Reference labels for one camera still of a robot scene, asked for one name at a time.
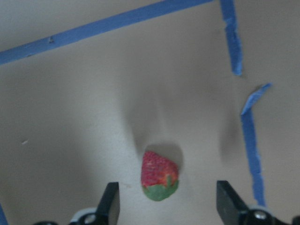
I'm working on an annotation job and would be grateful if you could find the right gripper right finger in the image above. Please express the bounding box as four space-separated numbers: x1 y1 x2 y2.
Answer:
216 180 248 225

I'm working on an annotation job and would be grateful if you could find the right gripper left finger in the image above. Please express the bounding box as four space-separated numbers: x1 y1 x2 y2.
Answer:
95 182 120 225

